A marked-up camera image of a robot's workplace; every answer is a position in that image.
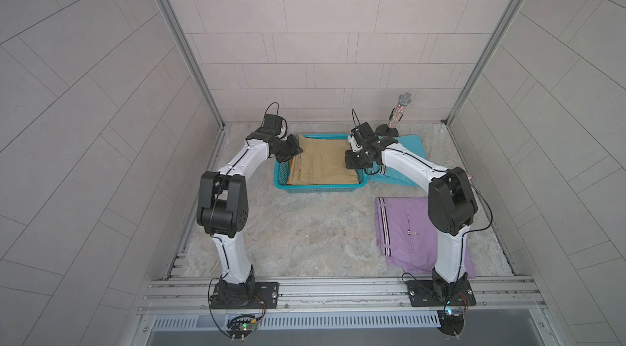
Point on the teal plastic laundry basket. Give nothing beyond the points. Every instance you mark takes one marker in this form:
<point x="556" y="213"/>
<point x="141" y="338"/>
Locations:
<point x="282" y="171"/>

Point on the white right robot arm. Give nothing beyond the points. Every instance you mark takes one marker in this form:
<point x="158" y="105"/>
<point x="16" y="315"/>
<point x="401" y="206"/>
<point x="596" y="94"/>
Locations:
<point x="451" y="202"/>

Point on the circuit board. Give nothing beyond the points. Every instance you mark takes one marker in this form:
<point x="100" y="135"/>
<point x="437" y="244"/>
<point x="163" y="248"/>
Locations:
<point x="240" y="327"/>
<point x="451" y="324"/>

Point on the teal pants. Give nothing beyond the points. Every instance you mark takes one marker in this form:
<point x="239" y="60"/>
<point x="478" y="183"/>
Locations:
<point x="402" y="170"/>

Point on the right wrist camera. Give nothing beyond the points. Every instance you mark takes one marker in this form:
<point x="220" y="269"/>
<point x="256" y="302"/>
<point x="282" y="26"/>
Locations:
<point x="361" y="137"/>

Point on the glitter microphone on stand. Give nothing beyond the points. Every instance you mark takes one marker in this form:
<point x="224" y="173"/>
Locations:
<point x="390" y="128"/>

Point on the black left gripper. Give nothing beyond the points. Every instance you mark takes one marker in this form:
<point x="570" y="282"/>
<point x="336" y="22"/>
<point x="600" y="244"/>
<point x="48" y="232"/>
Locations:
<point x="291" y="151"/>

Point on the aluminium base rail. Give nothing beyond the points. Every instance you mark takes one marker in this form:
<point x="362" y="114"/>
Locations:
<point x="300" y="295"/>

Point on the left circuit board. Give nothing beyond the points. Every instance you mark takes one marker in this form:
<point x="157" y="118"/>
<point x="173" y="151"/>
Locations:
<point x="240" y="327"/>

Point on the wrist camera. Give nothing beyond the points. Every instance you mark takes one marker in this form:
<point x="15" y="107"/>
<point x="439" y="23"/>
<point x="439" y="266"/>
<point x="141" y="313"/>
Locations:
<point x="274" y="125"/>
<point x="361" y="137"/>

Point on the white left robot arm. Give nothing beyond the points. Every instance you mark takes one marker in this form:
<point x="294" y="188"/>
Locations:
<point x="223" y="210"/>

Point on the khaki pants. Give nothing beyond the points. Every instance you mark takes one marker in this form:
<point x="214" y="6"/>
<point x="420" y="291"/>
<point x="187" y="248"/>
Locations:
<point x="321" y="163"/>

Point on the right circuit board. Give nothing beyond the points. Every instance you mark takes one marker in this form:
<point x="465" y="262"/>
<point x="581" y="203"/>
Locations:
<point x="451" y="324"/>

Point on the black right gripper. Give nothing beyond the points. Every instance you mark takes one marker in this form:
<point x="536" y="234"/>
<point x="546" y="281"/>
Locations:
<point x="350" y="161"/>

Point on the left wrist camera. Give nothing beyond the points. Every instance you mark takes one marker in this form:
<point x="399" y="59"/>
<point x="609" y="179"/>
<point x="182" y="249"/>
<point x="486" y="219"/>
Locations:
<point x="274" y="125"/>

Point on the purple pants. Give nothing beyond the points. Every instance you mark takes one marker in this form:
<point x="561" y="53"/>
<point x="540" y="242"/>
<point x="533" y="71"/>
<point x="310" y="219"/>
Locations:
<point x="408" y="239"/>

